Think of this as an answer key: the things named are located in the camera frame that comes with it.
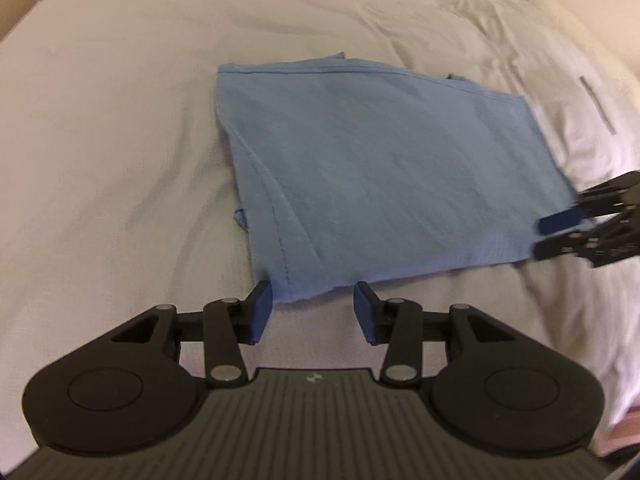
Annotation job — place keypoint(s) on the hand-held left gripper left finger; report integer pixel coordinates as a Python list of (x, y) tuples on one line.
[(260, 312)]

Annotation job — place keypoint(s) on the grey fabric label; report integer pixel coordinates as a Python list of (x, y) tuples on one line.
[(597, 105)]

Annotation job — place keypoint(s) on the bed with white cover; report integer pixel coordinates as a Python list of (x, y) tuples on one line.
[(115, 160)]

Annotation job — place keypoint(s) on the light blue printed t-shirt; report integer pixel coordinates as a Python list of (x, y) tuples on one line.
[(380, 175)]

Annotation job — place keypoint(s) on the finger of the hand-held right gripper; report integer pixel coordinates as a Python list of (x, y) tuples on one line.
[(590, 247), (562, 221)]

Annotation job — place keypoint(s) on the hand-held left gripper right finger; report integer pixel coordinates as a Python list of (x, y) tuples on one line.
[(365, 315)]

